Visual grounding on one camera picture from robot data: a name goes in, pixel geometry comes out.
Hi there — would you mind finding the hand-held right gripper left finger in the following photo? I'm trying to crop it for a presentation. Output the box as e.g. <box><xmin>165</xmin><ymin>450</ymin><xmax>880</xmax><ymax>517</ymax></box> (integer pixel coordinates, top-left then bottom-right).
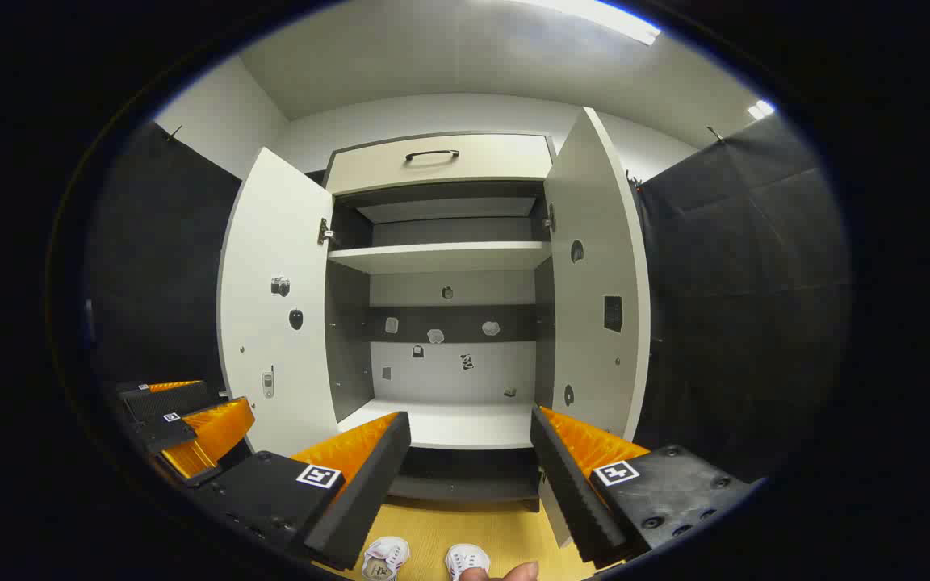
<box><xmin>191</xmin><ymin>410</ymin><xmax>413</xmax><ymax>572</ymax></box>

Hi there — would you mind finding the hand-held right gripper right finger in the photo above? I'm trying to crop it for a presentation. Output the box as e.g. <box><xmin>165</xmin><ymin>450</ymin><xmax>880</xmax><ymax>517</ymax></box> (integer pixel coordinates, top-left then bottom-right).
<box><xmin>530</xmin><ymin>405</ymin><xmax>756</xmax><ymax>570</ymax></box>

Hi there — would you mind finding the white shoe with striped side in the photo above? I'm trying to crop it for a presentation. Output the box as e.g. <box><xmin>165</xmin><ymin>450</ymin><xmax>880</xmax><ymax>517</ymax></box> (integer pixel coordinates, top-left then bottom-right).
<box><xmin>444</xmin><ymin>544</ymin><xmax>492</xmax><ymax>581</ymax></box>
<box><xmin>362</xmin><ymin>537</ymin><xmax>411</xmax><ymax>581</ymax></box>

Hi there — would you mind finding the white shoe cabinet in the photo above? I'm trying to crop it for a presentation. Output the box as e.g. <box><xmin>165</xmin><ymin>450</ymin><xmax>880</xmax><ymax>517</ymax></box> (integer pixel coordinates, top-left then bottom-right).
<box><xmin>324</xmin><ymin>132</ymin><xmax>556</xmax><ymax>513</ymax></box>

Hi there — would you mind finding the white cabinet door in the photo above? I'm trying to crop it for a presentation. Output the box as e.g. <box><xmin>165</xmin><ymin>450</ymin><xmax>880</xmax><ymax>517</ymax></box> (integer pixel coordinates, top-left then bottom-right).
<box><xmin>217</xmin><ymin>147</ymin><xmax>341</xmax><ymax>457</ymax></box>
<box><xmin>538</xmin><ymin>107</ymin><xmax>651</xmax><ymax>550</ymax></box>

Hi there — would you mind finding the white cabinet shelf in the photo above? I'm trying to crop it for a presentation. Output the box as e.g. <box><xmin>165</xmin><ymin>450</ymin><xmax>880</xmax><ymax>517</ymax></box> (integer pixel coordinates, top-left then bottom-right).
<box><xmin>328</xmin><ymin>240</ymin><xmax>553</xmax><ymax>275</ymax></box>
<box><xmin>336</xmin><ymin>398</ymin><xmax>538</xmax><ymax>451</ymax></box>
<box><xmin>356</xmin><ymin>196</ymin><xmax>538</xmax><ymax>224</ymax></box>

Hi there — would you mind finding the white cabinet drawer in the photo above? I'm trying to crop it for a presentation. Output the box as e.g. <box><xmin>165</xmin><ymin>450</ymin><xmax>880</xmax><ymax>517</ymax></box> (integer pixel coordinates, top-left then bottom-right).
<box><xmin>325</xmin><ymin>133</ymin><xmax>555</xmax><ymax>196</ymax></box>

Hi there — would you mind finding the black backdrop cloth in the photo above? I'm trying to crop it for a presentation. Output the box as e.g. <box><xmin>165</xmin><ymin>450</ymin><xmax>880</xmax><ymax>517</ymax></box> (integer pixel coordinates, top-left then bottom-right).
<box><xmin>630</xmin><ymin>113</ymin><xmax>853</xmax><ymax>485</ymax></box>
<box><xmin>82</xmin><ymin>121</ymin><xmax>244</xmax><ymax>404</ymax></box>

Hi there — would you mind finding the long ceiling light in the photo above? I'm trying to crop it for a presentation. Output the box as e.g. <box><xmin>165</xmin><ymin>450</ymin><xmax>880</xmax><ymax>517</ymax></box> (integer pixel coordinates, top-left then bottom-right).
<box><xmin>513</xmin><ymin>0</ymin><xmax>664</xmax><ymax>47</ymax></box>

